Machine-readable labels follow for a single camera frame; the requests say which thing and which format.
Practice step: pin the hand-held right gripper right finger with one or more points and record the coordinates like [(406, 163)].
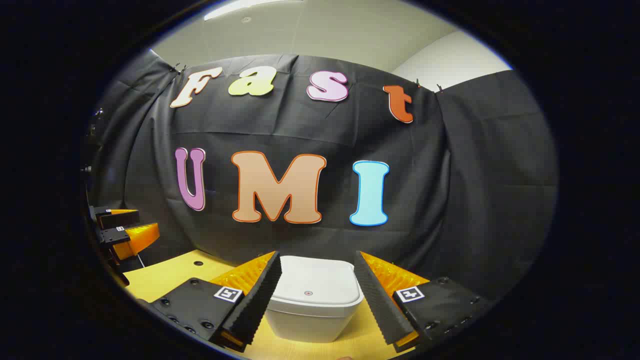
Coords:
[(380, 305)]

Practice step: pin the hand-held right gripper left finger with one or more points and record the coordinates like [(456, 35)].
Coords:
[(260, 300)]

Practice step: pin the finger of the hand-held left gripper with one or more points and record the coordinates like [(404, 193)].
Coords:
[(120, 218), (140, 239)]

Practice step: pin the white desktop garbage bin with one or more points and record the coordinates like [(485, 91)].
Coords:
[(315, 280)]

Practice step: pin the wooden desktop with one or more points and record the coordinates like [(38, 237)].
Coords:
[(165, 280)]

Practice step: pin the black backdrop cloth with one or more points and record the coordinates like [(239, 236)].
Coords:
[(450, 175)]

